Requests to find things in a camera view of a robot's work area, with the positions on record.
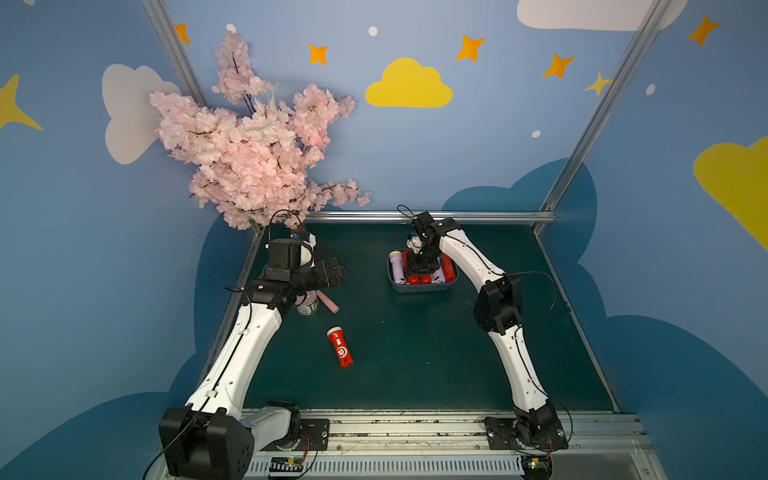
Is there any purple flashlight yellow head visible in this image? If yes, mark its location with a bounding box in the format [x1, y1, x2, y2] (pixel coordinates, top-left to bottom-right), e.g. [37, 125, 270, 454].
[431, 268, 446, 284]

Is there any red flashlight slanted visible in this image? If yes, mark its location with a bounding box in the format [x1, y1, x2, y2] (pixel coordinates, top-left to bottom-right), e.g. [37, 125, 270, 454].
[441, 254, 457, 283]

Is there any blue-grey plastic storage box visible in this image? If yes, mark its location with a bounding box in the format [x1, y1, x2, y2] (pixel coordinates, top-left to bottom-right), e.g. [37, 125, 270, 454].
[388, 250, 459, 294]

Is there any red flashlight white head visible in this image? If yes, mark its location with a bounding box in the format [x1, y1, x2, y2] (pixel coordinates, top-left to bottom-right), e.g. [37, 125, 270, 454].
[327, 326, 354, 368]

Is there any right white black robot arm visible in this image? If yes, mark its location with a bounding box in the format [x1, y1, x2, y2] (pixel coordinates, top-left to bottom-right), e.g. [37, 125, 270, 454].
[398, 205, 570, 453]

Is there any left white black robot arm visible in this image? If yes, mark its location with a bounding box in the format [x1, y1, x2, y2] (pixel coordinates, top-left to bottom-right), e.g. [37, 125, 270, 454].
[156, 233, 344, 479]

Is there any metal tin can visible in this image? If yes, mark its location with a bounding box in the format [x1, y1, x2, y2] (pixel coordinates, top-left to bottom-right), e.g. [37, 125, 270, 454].
[295, 290, 319, 316]

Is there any pink cherry blossom tree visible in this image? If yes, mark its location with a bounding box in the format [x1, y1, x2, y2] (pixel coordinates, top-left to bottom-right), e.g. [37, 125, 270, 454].
[149, 32, 372, 230]

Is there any left control circuit board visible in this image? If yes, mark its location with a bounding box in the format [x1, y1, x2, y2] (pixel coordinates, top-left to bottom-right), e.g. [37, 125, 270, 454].
[266, 456, 309, 479]

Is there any control circuit board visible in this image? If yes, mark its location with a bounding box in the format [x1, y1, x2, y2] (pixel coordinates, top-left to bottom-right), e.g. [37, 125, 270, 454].
[266, 456, 309, 479]
[521, 456, 553, 480]

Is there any right control circuit board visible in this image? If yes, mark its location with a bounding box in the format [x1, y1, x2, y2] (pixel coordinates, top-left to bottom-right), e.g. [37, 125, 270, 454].
[521, 456, 553, 480]

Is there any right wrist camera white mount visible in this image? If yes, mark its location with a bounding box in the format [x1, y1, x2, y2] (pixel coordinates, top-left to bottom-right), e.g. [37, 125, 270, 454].
[406, 234, 423, 253]

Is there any purple spatula pink handle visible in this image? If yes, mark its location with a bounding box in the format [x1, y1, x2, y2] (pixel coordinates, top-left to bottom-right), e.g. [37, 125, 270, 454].
[316, 290, 340, 314]

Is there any horizontal aluminium frame rail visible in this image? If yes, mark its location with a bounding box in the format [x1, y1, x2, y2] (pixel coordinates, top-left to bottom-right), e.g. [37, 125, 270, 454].
[305, 210, 556, 225]

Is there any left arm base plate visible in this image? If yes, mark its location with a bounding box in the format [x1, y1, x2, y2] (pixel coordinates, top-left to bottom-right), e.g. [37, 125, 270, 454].
[262, 418, 330, 452]

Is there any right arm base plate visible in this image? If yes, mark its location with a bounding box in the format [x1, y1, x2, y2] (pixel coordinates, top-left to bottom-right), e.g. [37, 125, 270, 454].
[483, 417, 568, 453]

